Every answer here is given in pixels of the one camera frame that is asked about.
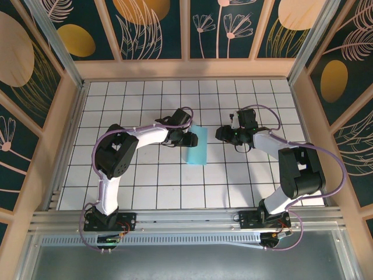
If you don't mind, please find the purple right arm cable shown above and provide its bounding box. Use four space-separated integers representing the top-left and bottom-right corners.
238 104 347 252

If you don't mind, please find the aluminium side rail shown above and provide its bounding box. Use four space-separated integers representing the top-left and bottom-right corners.
46 81 88 211
290 81 335 207

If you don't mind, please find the grey metal plate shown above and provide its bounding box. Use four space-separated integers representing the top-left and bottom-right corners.
16 230 361 280

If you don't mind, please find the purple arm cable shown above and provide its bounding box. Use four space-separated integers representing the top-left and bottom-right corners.
238 104 347 252
79 107 195 253

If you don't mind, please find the thin black cable loop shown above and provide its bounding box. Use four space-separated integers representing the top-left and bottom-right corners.
234 142 253 155

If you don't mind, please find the slotted grey cable duct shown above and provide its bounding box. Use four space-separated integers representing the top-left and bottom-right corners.
40 234 263 248

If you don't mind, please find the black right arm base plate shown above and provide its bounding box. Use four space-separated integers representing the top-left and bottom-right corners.
238 208 292 230

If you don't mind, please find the aluminium mounting rail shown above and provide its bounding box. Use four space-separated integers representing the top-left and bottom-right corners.
27 206 347 236

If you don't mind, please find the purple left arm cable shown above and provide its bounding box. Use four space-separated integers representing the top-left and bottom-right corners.
79 107 195 253

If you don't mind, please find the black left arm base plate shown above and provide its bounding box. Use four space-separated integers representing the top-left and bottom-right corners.
83 212 138 232

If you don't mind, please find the light blue paper sheet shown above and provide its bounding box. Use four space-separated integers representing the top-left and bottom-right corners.
180 124 209 167

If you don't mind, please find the aluminium corner post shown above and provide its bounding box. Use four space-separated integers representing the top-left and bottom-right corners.
287 0 342 85
24 0 86 88

